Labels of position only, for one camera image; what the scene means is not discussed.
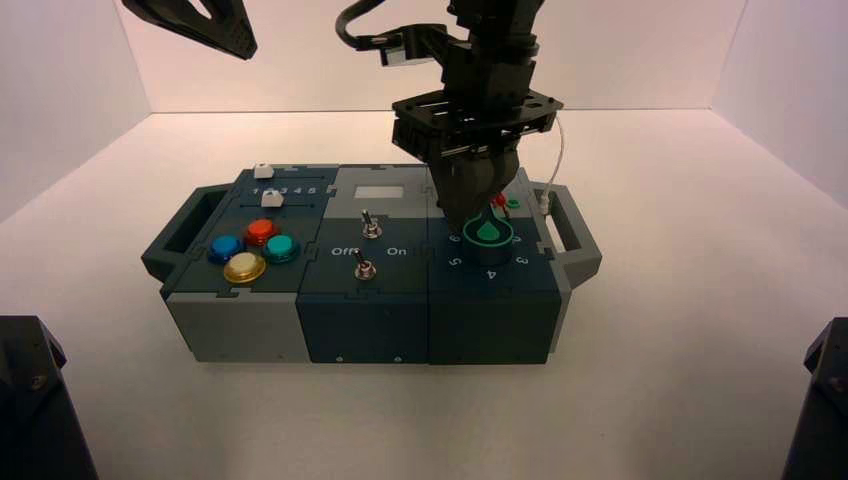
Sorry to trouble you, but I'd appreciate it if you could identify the dark green grey task box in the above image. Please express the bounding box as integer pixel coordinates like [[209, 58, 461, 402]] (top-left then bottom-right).
[[140, 163, 603, 366]]

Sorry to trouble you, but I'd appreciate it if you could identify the small grey display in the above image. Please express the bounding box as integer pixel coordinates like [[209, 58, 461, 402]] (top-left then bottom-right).
[[353, 185, 404, 201]]

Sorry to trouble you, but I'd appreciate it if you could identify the yellow push button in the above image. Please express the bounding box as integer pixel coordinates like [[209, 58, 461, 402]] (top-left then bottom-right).
[[223, 251, 268, 285]]

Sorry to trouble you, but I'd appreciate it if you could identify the green pointer knob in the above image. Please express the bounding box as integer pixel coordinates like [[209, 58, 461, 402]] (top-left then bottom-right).
[[460, 210, 513, 268]]

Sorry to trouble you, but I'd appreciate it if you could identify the teal push button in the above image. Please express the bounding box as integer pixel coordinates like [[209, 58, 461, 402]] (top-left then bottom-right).
[[264, 234, 302, 266]]

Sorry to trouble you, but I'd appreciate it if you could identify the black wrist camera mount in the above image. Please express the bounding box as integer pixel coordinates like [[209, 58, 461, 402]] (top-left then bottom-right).
[[379, 23, 466, 69]]

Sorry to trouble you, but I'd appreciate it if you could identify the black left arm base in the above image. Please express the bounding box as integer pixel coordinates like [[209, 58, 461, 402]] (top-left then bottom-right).
[[0, 315, 99, 480]]

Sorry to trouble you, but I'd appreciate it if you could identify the black camera cable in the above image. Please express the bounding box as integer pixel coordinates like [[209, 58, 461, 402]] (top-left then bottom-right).
[[334, 0, 399, 52]]

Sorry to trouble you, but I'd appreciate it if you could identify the blue push button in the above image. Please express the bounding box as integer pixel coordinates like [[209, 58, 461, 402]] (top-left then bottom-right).
[[207, 233, 246, 266]]

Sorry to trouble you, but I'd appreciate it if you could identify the white cable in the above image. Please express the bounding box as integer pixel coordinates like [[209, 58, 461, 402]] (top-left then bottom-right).
[[539, 115, 565, 215]]

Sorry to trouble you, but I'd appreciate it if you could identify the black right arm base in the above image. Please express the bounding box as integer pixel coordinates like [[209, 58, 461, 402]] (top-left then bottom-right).
[[781, 316, 848, 480]]

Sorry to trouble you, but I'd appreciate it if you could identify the metal toggle switch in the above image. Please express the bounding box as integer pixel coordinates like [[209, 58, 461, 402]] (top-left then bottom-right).
[[352, 247, 378, 282], [359, 208, 384, 241]]

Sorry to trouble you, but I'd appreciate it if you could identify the red push button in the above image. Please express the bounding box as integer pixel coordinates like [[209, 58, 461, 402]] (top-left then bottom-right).
[[244, 218, 279, 248]]

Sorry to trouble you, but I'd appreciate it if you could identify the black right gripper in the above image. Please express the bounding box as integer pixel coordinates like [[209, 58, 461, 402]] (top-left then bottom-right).
[[390, 46, 565, 232]]

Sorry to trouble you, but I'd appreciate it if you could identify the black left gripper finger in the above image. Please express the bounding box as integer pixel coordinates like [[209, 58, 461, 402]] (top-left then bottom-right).
[[121, 0, 259, 62]]

